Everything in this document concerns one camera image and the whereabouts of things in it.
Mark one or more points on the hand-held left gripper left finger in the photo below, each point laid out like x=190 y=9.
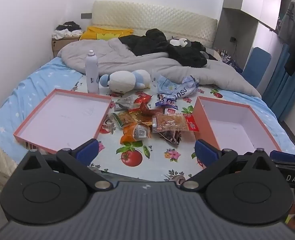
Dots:
x=88 y=150

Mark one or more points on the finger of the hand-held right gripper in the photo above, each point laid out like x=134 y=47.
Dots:
x=283 y=155

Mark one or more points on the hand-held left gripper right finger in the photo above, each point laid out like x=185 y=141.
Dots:
x=205 y=152

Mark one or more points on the deep pink cardboard box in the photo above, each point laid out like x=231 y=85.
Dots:
x=237 y=127

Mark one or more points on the pile of snack packets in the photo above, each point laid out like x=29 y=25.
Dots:
x=160 y=123

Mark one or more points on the shallow pink box lid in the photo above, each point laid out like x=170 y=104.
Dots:
x=62 y=115

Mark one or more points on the fruit print mat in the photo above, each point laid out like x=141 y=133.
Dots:
x=152 y=155

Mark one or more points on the blue curtain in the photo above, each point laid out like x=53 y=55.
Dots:
x=280 y=87

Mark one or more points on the clear blue printed plastic bag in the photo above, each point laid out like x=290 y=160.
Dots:
x=173 y=86

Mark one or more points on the white spray bottle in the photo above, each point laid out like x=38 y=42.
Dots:
x=91 y=72

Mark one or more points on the white and blue plush toy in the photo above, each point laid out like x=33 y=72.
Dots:
x=123 y=80

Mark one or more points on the blue star print bedsheet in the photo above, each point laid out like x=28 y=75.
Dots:
x=25 y=90

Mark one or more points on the blue chair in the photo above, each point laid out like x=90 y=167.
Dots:
x=257 y=65

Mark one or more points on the grey duvet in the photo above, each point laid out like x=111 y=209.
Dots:
x=107 y=55

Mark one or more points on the grey cloth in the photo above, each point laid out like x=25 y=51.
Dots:
x=211 y=53

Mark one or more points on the group of cosmetic bottles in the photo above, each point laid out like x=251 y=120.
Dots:
x=225 y=53

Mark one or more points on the cardboard box nightstand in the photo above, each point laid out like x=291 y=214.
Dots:
x=61 y=45

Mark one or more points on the black and white plush toy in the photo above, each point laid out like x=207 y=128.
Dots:
x=178 y=42

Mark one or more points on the yellow pillow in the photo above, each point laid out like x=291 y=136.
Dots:
x=100 y=33

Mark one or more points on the black clothes heap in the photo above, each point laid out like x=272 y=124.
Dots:
x=157 y=45

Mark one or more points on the heap of folded clothes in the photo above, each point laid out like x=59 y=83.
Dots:
x=67 y=30

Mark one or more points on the grey hanging hoodie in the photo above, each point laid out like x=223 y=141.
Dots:
x=287 y=22

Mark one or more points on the white wardrobe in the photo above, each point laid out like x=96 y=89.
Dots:
x=240 y=10

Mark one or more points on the cream padded headboard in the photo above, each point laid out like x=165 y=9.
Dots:
x=150 y=15

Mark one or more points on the black wall plug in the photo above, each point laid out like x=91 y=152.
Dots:
x=233 y=39

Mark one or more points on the grey wall switch plate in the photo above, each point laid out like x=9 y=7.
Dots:
x=86 y=15

